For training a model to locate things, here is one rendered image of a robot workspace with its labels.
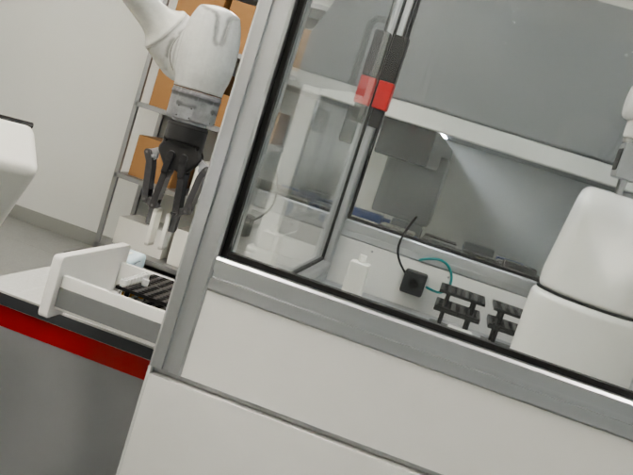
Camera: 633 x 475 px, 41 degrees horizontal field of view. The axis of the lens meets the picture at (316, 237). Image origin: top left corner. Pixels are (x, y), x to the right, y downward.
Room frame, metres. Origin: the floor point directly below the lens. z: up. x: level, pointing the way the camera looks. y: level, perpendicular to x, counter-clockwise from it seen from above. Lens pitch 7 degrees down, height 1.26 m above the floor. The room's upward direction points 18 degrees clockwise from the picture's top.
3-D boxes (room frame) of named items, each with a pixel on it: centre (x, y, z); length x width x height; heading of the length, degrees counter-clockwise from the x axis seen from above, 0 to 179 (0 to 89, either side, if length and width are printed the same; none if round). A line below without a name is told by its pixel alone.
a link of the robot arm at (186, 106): (1.55, 0.28, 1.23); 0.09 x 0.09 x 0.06
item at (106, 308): (1.51, 0.17, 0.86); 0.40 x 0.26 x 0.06; 81
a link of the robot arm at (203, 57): (1.56, 0.29, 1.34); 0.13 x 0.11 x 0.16; 24
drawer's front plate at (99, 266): (1.54, 0.38, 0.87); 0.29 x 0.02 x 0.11; 171
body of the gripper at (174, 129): (1.55, 0.28, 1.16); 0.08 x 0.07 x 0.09; 81
